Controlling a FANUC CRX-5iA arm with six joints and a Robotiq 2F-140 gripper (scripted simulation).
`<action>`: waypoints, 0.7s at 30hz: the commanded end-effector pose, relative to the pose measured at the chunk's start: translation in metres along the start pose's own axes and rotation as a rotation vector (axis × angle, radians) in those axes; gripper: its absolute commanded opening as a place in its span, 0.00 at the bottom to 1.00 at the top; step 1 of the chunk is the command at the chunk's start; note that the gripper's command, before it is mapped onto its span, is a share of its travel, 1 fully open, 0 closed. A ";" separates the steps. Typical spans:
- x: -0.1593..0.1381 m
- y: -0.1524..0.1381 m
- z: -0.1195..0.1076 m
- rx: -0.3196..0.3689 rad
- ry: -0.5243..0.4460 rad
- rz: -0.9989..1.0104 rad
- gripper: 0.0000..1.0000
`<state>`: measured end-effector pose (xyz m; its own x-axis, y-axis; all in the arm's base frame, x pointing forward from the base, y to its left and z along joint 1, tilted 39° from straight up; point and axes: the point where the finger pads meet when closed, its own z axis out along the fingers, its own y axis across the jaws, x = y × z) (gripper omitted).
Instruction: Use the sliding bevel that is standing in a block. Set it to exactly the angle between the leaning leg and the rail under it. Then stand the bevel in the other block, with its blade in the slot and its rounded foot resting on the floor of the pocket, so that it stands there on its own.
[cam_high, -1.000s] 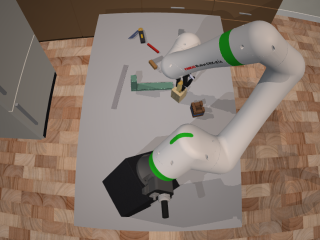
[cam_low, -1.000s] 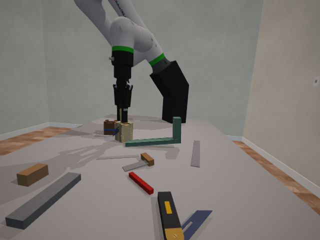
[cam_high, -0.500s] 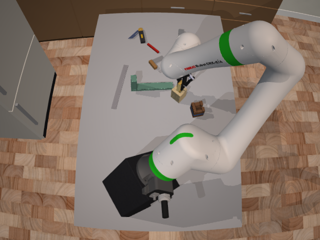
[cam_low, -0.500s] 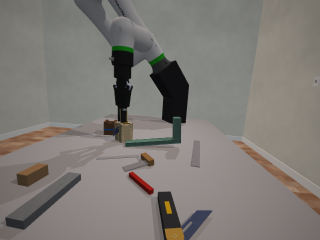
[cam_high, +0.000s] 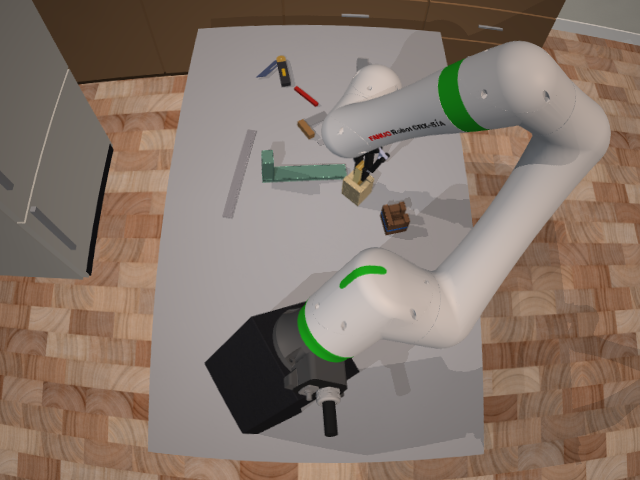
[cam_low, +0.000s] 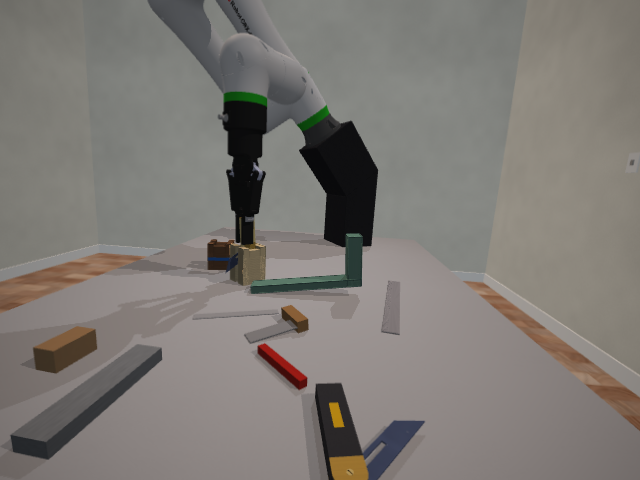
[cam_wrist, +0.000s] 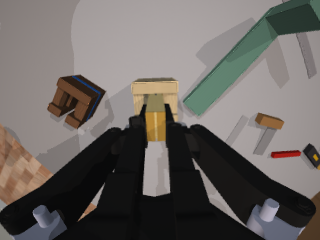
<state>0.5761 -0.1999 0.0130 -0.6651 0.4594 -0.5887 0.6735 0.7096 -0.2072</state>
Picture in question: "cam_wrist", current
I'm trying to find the black sliding bevel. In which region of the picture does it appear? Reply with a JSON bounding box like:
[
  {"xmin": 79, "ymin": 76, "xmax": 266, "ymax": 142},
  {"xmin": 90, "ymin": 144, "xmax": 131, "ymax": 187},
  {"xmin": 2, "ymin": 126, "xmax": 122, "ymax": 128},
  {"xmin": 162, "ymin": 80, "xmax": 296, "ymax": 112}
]
[{"xmin": 303, "ymin": 143, "xmax": 320, "ymax": 170}]

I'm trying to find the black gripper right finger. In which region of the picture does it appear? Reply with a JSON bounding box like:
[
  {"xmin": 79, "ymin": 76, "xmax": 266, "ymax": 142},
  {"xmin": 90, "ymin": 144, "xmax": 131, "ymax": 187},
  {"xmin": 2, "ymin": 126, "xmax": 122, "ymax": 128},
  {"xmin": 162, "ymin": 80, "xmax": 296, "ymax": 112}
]
[{"xmin": 165, "ymin": 103, "xmax": 316, "ymax": 240}]

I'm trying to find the try square with brown stock and grey blade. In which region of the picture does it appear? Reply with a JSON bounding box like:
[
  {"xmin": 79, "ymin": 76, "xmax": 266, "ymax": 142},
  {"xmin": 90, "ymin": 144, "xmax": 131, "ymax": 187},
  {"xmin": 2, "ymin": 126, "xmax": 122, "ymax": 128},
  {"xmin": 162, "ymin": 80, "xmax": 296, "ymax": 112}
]
[{"xmin": 253, "ymin": 113, "xmax": 284, "ymax": 155}]

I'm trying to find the green l-shaped frame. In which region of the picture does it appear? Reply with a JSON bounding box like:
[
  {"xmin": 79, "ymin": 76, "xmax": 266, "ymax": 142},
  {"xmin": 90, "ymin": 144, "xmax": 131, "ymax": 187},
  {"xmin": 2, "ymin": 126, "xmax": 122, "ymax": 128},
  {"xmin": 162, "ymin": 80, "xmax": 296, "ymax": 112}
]
[{"xmin": 183, "ymin": 0, "xmax": 320, "ymax": 116}]

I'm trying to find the red rectangular bar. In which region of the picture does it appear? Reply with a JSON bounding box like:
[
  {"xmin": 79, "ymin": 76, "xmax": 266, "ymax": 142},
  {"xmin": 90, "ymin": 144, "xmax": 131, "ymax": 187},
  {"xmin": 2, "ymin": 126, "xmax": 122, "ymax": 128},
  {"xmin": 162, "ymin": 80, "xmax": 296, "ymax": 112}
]
[{"xmin": 271, "ymin": 150, "xmax": 301, "ymax": 158}]

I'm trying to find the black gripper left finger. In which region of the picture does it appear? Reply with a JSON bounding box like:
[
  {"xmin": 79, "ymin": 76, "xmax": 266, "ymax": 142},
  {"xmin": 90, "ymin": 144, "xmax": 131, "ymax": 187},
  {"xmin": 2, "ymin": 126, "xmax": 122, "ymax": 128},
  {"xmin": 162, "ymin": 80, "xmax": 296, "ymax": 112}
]
[{"xmin": 0, "ymin": 104, "xmax": 148, "ymax": 240}]

